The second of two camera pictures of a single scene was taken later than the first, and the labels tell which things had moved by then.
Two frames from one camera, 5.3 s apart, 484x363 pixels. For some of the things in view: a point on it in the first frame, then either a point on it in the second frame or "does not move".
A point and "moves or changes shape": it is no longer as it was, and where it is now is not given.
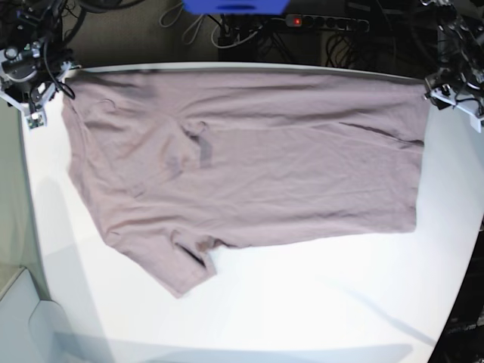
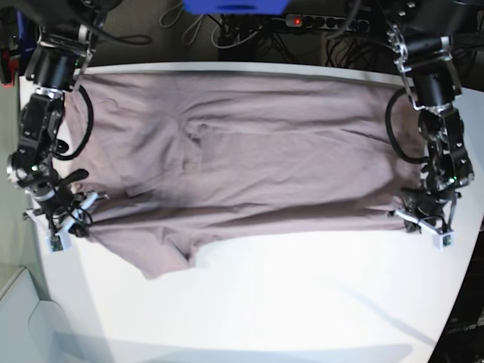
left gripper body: (34, 98) → (63, 211)
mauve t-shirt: (181, 162) moves or changes shape
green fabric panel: (32, 330) does not move
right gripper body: (448, 88) → (431, 207)
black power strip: (327, 23) does not move
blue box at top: (236, 7) does not move
